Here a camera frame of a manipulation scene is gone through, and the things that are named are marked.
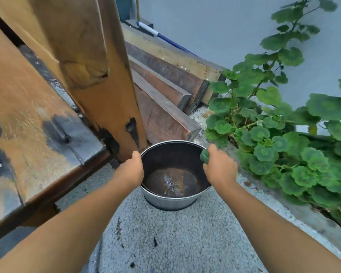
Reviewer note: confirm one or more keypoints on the person's left hand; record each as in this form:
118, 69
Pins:
133, 172

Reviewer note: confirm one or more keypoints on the person's right hand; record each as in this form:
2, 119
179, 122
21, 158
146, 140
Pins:
220, 170

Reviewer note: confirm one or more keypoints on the person's left thumb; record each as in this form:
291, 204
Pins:
137, 157

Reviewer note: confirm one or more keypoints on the person's right thumb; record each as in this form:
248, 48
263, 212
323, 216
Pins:
212, 152

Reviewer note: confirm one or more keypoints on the metal bucket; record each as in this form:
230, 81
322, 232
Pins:
173, 179

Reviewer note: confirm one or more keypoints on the person's left forearm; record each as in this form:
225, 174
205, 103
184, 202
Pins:
65, 227

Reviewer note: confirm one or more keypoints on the person's right forearm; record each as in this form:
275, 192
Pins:
275, 227

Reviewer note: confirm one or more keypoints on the weathered wooden beam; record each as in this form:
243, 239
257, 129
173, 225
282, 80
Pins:
164, 113
170, 52
159, 82
167, 68

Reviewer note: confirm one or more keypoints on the green geranium plant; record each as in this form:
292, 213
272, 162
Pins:
281, 133

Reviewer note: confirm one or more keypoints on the wooden bench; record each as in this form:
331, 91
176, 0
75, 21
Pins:
45, 90

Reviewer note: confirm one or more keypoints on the blue and white pole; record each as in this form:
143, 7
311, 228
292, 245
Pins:
162, 36

